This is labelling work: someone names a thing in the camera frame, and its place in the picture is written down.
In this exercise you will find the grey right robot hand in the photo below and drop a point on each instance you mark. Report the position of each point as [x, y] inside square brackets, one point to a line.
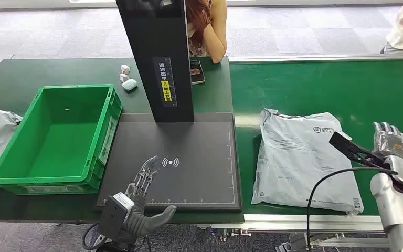
[392, 141]

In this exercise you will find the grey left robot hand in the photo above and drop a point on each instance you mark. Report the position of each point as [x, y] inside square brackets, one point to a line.
[150, 219]

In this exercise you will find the grey express mailer package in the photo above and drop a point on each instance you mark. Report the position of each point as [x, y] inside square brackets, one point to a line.
[302, 163]

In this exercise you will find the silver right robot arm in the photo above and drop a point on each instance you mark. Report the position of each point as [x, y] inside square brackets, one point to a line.
[399, 208]

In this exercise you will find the green plastic basket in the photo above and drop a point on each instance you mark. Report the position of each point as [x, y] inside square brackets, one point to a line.
[59, 146]

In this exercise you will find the green conveyor belt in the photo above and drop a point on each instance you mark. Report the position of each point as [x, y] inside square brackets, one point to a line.
[326, 87]

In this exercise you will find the white earbuds case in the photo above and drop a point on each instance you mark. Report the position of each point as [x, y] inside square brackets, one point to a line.
[129, 84]

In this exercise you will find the small white pink trinket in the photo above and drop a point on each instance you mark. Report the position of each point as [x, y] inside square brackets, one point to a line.
[125, 67]
[124, 77]

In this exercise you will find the black smartphone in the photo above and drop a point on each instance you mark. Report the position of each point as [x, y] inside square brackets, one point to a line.
[197, 73]

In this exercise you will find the black scanner column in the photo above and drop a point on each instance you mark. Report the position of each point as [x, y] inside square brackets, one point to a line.
[156, 41]

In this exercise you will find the person leaning on table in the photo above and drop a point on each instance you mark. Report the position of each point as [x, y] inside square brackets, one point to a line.
[215, 31]

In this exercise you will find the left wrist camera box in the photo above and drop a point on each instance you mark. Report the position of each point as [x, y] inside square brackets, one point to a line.
[115, 214]

